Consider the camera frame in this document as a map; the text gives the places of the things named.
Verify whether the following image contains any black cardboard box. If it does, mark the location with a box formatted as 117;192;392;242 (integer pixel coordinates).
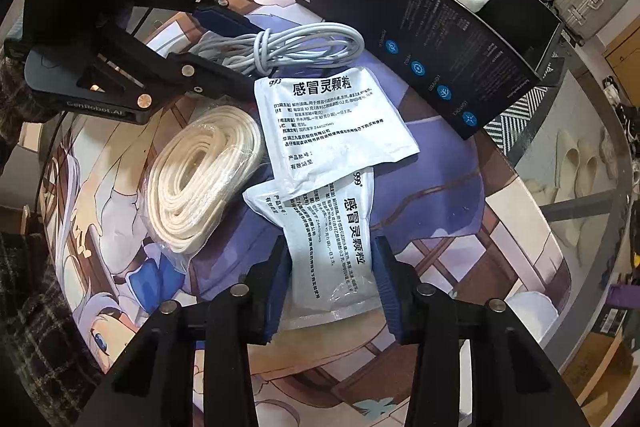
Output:
289;0;566;141

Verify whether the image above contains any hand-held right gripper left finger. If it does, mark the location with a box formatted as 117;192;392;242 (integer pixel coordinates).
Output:
86;234;294;427

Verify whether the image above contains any beige slipper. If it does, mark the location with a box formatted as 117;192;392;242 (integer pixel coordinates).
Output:
555;147;601;248
547;128;583;202

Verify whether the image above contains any person's plaid clothing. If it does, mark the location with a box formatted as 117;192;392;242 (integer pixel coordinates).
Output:
0;232;131;427

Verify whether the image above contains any printed cartoon desk mat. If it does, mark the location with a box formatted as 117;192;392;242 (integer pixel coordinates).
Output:
45;0;573;427

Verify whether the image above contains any pile of shoes on floor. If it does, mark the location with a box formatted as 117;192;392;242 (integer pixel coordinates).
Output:
600;74;633;178

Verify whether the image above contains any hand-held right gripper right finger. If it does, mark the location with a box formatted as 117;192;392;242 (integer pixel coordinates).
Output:
374;234;592;427

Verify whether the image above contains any white medicine sachet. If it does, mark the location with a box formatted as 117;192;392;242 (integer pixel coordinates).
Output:
253;64;420;202
242;166;388;323

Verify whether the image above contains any purple bag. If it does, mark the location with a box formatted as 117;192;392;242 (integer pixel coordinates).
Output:
607;282;640;308

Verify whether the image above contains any dark green box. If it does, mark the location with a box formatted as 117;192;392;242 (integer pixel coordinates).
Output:
587;302;633;338

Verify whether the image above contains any white cable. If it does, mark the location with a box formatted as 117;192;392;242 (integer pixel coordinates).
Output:
189;22;366;78

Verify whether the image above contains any bagged coiled white rope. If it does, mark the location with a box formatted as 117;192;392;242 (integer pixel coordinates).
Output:
146;104;273;275

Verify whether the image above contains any wooden door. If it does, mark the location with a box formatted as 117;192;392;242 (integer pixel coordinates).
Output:
602;14;640;68

